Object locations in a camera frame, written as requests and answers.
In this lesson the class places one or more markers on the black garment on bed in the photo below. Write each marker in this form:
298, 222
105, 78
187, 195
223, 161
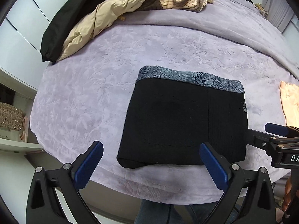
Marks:
61, 25

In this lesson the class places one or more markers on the white bedside shelf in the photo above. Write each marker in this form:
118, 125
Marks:
21, 141

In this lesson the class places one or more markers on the right hand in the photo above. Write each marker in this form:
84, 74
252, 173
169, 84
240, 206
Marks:
287, 198

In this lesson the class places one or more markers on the beige jacket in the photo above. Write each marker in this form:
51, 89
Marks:
95, 22

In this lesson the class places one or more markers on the peach cloth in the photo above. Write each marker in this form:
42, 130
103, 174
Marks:
290, 103

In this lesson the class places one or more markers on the lavender embossed bed blanket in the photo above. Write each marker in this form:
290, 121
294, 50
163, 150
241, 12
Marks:
85, 97

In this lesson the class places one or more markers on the gold sequin bag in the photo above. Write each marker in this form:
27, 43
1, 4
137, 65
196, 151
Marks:
11, 117

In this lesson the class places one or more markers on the black pants grey waistband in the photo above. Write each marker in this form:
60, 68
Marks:
171, 113

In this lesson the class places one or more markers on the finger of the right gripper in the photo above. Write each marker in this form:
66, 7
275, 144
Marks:
280, 130
260, 140

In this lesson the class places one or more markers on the white wardrobe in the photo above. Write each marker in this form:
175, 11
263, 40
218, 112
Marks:
21, 34

